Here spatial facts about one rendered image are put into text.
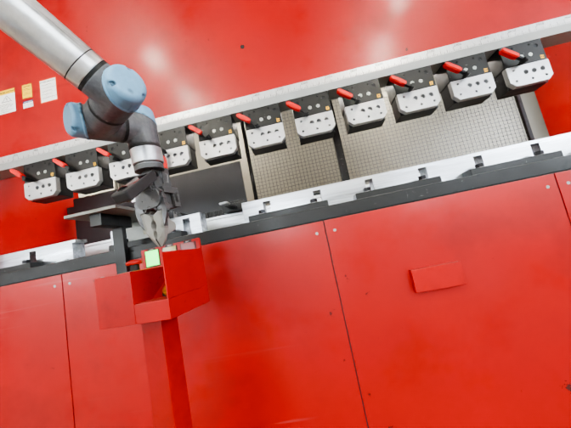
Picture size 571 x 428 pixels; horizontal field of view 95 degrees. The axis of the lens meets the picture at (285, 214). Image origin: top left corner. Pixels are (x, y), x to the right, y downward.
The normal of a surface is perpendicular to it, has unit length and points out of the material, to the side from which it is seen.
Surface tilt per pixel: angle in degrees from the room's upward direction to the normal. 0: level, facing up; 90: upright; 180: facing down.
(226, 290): 90
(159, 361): 90
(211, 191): 90
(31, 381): 90
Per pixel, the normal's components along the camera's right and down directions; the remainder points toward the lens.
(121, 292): -0.25, -0.07
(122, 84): 0.77, -0.22
